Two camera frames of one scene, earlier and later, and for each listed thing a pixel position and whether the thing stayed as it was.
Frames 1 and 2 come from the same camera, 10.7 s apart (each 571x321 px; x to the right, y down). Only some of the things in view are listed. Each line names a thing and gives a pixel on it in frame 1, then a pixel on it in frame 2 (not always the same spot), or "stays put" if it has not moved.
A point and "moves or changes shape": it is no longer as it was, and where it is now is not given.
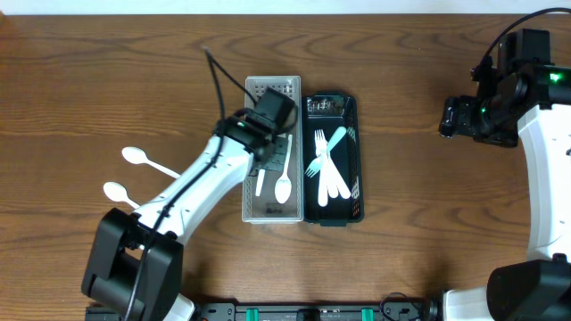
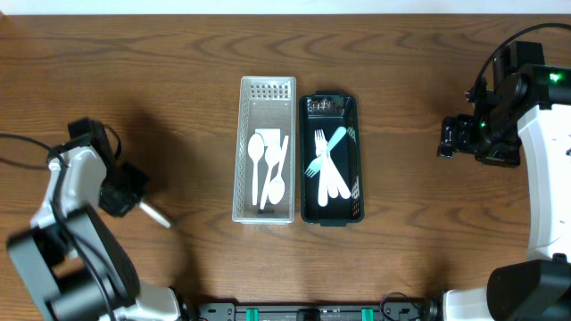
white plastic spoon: (136, 156) moves or changes shape
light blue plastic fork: (318, 162) stays put
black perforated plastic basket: (331, 113) stays put
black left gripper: (275, 157) → (132, 192)
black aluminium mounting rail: (386, 312) stays put
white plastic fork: (321, 149) stays put
